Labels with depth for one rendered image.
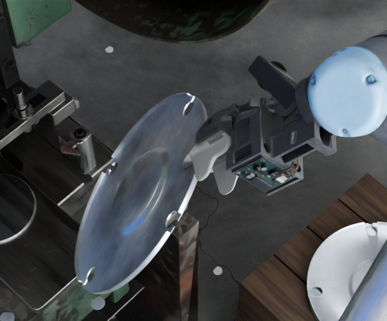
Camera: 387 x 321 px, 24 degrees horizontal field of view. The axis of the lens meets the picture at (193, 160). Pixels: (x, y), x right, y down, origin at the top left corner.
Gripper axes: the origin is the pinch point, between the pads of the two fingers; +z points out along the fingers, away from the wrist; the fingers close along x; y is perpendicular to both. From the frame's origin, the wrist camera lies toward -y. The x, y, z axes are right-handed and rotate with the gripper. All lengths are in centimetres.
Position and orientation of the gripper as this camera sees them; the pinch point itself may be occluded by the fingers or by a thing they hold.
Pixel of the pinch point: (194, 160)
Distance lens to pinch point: 112.3
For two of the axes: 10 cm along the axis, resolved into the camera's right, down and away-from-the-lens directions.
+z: -7.1, 3.8, 6.0
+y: -0.3, 8.2, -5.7
